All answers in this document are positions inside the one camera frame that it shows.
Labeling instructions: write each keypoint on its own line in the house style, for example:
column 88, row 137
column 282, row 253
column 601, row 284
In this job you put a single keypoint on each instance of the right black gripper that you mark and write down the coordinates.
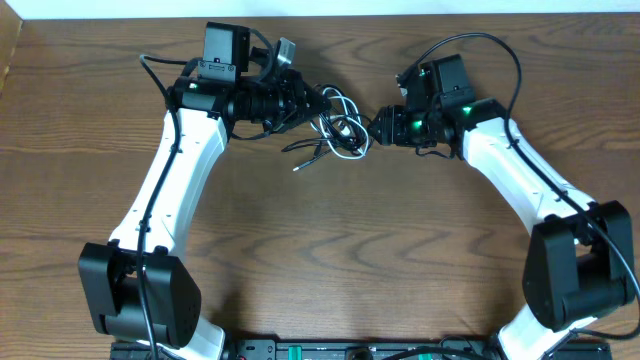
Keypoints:
column 392, row 117

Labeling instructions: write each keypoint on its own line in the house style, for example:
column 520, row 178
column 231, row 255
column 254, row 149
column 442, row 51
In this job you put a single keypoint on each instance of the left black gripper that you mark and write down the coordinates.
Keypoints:
column 294, row 93

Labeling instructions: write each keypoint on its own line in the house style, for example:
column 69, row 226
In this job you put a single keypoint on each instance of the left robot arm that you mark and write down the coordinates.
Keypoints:
column 136, row 284

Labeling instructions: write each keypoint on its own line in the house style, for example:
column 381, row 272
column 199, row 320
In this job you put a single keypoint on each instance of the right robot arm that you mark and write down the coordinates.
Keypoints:
column 580, row 253

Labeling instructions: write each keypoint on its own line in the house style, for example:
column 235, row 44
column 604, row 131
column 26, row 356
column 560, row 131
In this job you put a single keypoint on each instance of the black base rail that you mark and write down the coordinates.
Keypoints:
column 448, row 348

